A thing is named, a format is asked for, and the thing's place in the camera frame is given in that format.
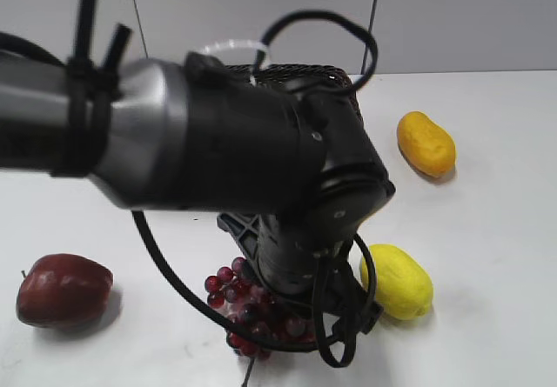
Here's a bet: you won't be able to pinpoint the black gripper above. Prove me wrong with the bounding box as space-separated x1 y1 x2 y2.
217 213 382 334

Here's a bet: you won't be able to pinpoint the purple grape bunch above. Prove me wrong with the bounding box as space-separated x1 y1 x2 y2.
205 257 315 344

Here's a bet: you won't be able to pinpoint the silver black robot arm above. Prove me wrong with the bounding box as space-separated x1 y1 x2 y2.
1 52 395 332

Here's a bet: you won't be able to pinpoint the dark brown wicker basket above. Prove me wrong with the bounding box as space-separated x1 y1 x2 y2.
228 63 364 125

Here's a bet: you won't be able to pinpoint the yellow lemon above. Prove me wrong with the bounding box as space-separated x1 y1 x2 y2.
369 244 433 321

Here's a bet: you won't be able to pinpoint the orange mango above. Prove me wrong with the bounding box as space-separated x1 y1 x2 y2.
396 111 457 178

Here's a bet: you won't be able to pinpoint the red apple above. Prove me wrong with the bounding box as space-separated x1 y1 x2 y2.
16 253 114 330

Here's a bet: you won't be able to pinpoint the black cable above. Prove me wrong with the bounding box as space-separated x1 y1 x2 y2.
130 9 379 369

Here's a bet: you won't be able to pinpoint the black cable ties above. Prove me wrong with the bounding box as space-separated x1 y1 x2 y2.
50 0 131 178

